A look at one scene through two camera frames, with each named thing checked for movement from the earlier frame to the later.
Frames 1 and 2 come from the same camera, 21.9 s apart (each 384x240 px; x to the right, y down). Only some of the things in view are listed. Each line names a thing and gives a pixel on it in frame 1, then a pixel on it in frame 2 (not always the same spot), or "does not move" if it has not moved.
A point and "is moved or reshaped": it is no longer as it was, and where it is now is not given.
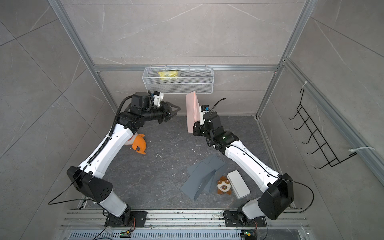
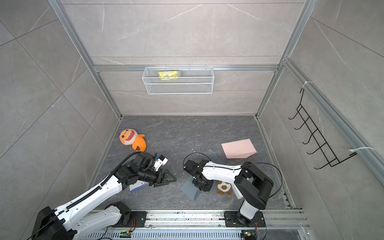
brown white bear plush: (224, 186) does not move
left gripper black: (165, 109) to (159, 181)
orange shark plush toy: (136, 140) does not move
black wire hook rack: (328, 157) does not move
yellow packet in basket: (166, 75) does not move
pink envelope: (193, 110) is moved or reshaped
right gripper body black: (203, 132) to (204, 186)
